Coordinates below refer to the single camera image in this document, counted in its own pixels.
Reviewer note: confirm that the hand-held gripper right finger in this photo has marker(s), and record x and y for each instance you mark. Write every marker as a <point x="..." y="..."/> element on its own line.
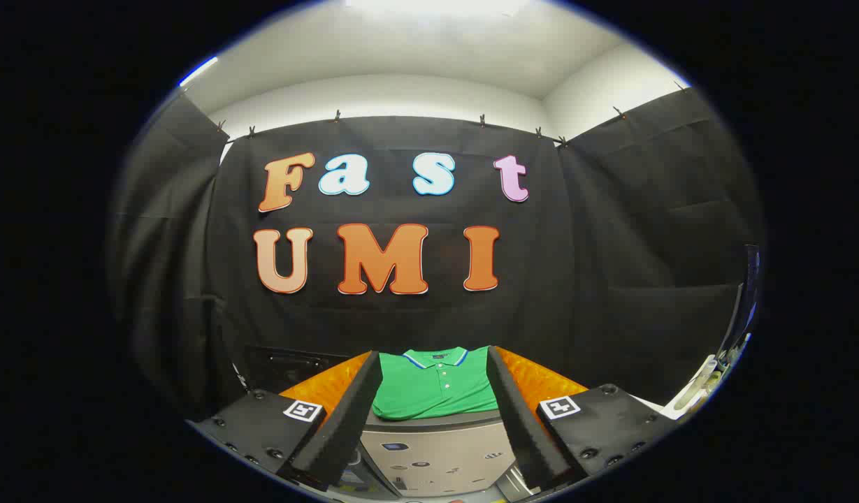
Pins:
<point x="523" y="426"/>

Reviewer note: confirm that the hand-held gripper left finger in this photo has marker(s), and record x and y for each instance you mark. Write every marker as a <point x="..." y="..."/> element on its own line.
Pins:
<point x="345" y="426"/>

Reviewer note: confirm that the grey washing machine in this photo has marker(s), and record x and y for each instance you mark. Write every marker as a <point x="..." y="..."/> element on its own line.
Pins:
<point x="363" y="482"/>

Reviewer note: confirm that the green polo shirt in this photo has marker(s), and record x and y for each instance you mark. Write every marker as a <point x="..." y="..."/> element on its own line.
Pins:
<point x="429" y="398"/>

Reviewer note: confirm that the grey cabinet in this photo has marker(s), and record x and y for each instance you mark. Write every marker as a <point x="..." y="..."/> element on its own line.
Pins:
<point x="436" y="454"/>

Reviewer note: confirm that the black backdrop cloth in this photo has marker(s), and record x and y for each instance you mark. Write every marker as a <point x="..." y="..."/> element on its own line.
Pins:
<point x="576" y="279"/>

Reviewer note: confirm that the white paper sheet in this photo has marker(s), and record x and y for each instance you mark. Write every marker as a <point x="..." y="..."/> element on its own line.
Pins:
<point x="688" y="398"/>

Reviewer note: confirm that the row of black cloth clips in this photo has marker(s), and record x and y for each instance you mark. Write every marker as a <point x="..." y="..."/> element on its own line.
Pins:
<point x="337" y="116"/>

